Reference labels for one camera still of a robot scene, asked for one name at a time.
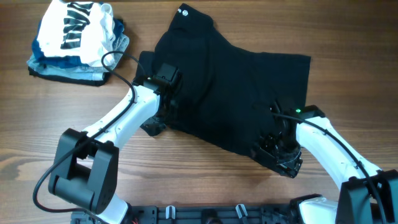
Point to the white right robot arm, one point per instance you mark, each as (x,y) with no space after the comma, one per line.
(368,194)

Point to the light blue denim garment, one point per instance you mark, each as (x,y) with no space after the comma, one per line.
(79,72)

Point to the white shirt with black print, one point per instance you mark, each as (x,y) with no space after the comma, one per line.
(78,29)

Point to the black polo shirt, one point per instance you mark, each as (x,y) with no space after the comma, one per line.
(221,85)

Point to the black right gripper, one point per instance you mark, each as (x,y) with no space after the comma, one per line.
(291,165)

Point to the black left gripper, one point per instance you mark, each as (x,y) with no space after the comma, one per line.
(152,122)

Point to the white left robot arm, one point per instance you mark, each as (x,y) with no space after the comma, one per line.
(85,168)

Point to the blue folded garment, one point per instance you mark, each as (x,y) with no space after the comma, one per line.
(73,61)

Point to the black folded garment under pile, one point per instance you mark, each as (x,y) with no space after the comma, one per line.
(56,78)

